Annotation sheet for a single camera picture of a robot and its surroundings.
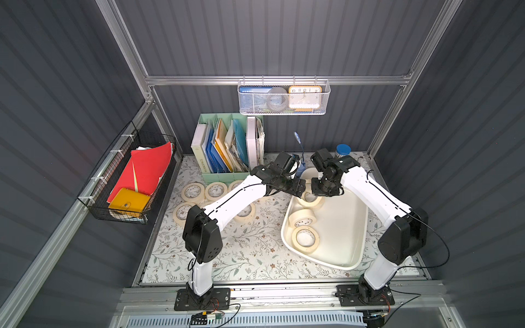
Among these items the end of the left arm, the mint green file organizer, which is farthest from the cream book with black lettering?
the end of the left arm

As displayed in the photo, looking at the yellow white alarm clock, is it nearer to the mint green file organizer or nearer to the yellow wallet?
the mint green file organizer

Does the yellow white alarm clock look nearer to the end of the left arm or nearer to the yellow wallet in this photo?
the end of the left arm

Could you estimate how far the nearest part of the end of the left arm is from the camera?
59cm

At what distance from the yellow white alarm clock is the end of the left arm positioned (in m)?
0.29
